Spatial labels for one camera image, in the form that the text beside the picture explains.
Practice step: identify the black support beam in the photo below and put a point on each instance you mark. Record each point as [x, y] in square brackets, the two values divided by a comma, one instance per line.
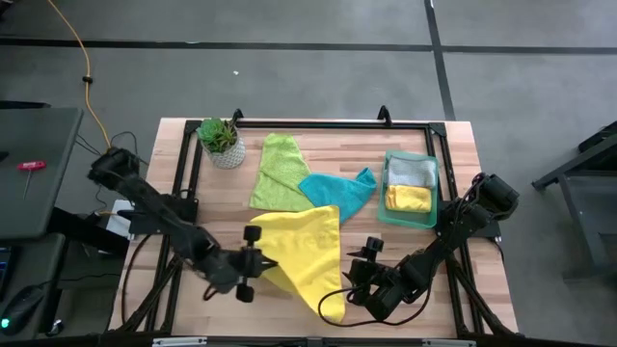
[87, 231]

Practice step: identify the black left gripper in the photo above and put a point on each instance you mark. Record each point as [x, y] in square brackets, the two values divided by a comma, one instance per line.
[236, 270]

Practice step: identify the grey desk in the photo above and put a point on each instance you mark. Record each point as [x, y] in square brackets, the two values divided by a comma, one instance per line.
[43, 193]

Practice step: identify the black computer mouse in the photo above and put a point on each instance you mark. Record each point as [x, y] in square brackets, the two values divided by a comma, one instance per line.
[21, 306]

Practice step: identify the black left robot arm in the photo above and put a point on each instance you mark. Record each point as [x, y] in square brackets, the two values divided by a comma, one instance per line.
[159, 217]

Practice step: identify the white textured plant pot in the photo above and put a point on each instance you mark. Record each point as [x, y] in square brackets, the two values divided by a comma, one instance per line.
[231, 158]

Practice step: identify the green translucent plastic tray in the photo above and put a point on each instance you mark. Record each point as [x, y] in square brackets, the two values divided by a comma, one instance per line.
[407, 221]

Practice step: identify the black caster wheel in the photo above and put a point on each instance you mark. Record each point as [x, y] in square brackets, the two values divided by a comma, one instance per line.
[55, 328]

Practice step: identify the teal microfiber towel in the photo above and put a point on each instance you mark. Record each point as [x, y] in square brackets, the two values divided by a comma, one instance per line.
[337, 193]

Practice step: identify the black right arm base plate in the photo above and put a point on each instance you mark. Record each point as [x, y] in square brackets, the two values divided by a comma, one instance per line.
[489, 232]

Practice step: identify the black metal table frame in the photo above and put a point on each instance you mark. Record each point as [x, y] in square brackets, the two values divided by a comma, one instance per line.
[337, 125]

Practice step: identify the black metal side table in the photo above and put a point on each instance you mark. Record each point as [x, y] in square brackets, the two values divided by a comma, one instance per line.
[581, 217]

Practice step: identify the green microfiber towel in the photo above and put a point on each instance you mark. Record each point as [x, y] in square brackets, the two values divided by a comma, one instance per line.
[279, 178]

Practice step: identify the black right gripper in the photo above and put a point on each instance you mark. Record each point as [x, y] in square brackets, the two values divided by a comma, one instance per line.
[381, 289]

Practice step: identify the silver aluminium bracket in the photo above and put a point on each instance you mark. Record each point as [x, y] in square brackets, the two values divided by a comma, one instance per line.
[448, 343]
[178, 341]

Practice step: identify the grey waffle towel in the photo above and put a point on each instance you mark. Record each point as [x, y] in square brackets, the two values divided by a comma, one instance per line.
[412, 172]

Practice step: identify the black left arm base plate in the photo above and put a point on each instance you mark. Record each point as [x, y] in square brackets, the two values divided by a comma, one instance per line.
[140, 226]

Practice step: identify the black keyboard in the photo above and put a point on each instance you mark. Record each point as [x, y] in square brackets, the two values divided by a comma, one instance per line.
[4, 270]

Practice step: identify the yellow microfiber towel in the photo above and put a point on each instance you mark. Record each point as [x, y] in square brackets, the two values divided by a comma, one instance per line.
[303, 250]
[409, 198]

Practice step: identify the white box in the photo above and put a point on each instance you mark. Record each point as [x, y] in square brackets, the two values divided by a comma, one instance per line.
[115, 226]

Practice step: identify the green succulent plant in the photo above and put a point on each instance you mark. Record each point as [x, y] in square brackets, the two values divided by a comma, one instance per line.
[217, 135]

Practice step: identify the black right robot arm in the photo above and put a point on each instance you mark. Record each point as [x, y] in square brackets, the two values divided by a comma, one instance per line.
[453, 231]

